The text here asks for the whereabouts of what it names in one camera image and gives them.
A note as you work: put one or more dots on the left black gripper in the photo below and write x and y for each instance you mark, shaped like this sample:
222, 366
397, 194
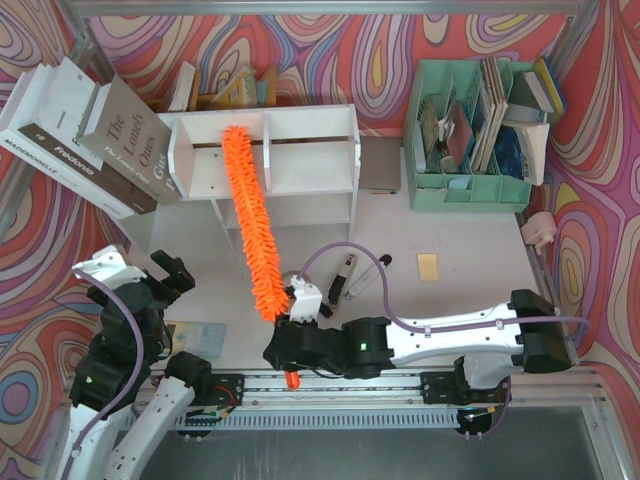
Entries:
170, 279

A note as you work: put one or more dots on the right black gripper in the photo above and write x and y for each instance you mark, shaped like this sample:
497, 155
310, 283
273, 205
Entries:
279, 347

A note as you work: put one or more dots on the orange microfiber duster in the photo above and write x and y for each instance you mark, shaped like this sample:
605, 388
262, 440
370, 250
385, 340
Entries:
258, 242

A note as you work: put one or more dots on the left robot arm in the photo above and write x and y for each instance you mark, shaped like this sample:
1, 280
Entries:
119, 360

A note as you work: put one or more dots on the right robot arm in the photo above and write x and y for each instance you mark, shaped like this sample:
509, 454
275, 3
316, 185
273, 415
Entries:
488, 346

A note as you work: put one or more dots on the white wooden bookshelf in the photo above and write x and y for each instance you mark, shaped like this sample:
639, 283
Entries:
307, 161

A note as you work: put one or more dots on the black T-shaped plastic part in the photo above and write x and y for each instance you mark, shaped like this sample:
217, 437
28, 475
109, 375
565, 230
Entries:
325, 310

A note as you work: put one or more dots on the black white stapler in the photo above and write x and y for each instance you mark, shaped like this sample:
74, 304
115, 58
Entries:
341, 280

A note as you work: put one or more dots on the white marker black cap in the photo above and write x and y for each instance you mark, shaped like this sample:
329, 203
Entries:
367, 277

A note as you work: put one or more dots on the brown book Fredonia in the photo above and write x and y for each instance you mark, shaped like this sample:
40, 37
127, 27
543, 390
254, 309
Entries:
107, 178

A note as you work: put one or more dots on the yellow sticky note pad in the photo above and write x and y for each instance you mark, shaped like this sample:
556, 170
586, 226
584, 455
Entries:
428, 269

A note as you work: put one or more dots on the grey book The Lonely Ones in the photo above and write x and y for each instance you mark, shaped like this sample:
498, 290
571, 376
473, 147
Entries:
124, 132

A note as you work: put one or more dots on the wooden rack with books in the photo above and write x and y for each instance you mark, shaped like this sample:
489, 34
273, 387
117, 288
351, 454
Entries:
243, 90

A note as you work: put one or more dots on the grey notebook with pencil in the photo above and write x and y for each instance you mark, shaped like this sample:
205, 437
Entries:
380, 164

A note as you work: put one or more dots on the white book Mademoiselle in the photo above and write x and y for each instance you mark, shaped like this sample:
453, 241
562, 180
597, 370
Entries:
57, 99

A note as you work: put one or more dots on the mint green desk organizer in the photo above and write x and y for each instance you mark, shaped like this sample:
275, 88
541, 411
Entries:
450, 138

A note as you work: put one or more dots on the pink piggy figurine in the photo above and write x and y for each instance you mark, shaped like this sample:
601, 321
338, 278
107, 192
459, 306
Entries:
539, 230

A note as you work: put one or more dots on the white paperback book stack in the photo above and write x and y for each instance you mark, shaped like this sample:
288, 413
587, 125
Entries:
521, 150

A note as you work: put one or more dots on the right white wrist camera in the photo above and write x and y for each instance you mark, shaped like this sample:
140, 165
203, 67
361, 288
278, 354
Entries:
306, 302

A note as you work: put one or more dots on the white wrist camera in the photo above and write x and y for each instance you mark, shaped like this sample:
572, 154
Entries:
306, 302
111, 266

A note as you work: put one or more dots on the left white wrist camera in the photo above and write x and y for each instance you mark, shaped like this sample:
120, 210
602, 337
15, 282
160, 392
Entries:
111, 266

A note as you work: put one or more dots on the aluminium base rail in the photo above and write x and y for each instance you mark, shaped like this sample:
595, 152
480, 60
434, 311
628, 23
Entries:
407, 399

